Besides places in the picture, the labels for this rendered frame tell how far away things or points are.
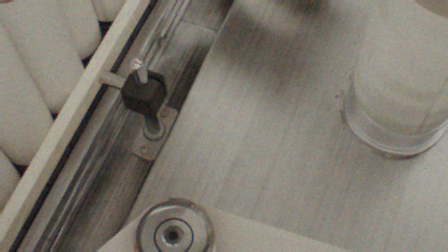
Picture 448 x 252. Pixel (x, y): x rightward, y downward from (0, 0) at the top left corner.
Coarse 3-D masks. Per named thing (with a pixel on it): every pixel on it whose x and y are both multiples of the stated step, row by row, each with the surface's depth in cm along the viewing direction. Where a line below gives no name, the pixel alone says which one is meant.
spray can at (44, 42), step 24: (0, 0) 39; (24, 0) 40; (48, 0) 42; (24, 24) 41; (48, 24) 43; (24, 48) 44; (48, 48) 45; (72, 48) 48; (48, 72) 47; (72, 72) 49; (48, 96) 49
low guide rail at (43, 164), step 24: (144, 0) 55; (120, 24) 53; (120, 48) 53; (96, 72) 50; (72, 96) 49; (72, 120) 49; (48, 144) 47; (48, 168) 47; (24, 192) 45; (0, 216) 45; (24, 216) 46; (0, 240) 44
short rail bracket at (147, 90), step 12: (132, 60) 47; (132, 72) 47; (144, 72) 47; (156, 72) 50; (132, 84) 49; (144, 84) 49; (156, 84) 49; (132, 96) 49; (144, 96) 49; (156, 96) 49; (132, 108) 51; (144, 108) 50; (156, 108) 50; (156, 120) 54; (156, 132) 56
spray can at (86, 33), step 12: (60, 0) 47; (72, 0) 48; (84, 0) 50; (72, 12) 49; (84, 12) 51; (72, 24) 50; (84, 24) 51; (96, 24) 54; (72, 36) 52; (84, 36) 53; (96, 36) 54; (84, 48) 54; (96, 48) 55; (84, 60) 55
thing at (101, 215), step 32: (192, 0) 65; (224, 0) 64; (192, 32) 63; (160, 64) 61; (192, 64) 61; (128, 128) 57; (128, 160) 56; (96, 192) 54; (128, 192) 54; (96, 224) 53
